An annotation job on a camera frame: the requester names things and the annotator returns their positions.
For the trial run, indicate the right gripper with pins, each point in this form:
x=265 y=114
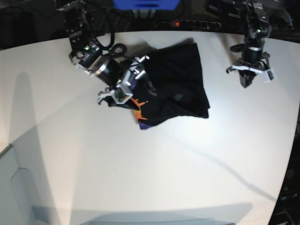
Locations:
x=125 y=74

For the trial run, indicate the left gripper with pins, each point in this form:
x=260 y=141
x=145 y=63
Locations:
x=253 y=61

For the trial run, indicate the black T-shirt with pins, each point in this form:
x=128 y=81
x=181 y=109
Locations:
x=176 y=74

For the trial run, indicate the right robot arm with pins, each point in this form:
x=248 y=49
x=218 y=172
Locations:
x=87 y=53

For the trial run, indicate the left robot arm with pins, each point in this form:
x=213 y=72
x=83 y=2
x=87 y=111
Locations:
x=255 y=26

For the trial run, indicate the black power strip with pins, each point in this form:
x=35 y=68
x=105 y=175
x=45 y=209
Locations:
x=190 y=25

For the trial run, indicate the blue box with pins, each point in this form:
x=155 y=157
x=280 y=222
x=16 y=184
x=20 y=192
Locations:
x=146 y=4

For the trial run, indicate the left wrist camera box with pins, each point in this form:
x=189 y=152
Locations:
x=270 y=75

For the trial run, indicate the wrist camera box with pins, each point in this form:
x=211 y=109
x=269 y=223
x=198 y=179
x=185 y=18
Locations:
x=270 y=75
x=121 y=95

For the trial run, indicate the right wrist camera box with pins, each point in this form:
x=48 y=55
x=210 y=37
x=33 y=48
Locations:
x=121 y=95

